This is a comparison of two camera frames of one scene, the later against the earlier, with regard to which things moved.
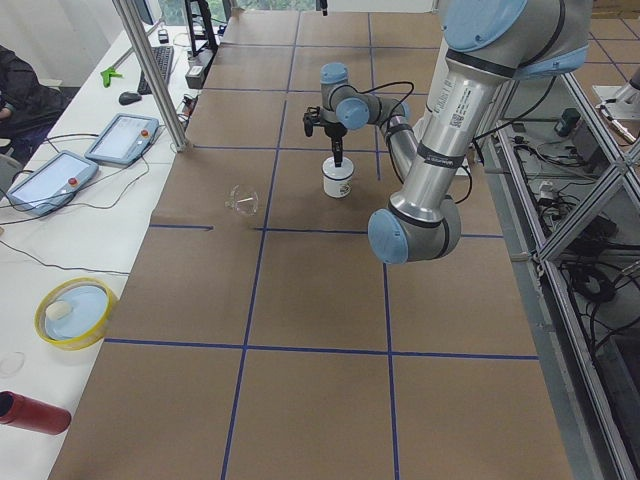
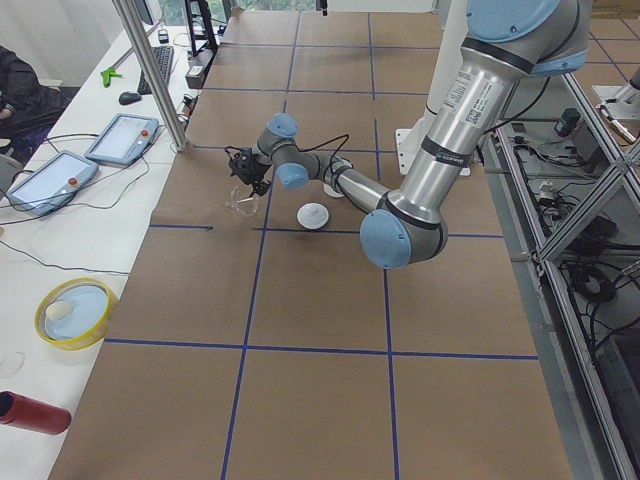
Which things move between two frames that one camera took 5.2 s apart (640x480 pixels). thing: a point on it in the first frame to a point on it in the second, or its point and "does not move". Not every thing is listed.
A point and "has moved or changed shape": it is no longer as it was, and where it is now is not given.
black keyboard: [163, 58] does not move
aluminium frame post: [131, 19] does not move
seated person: [27, 108] does not move
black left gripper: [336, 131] to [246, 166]
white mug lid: [338, 173] has moved or changed shape
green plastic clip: [107, 74] does not move
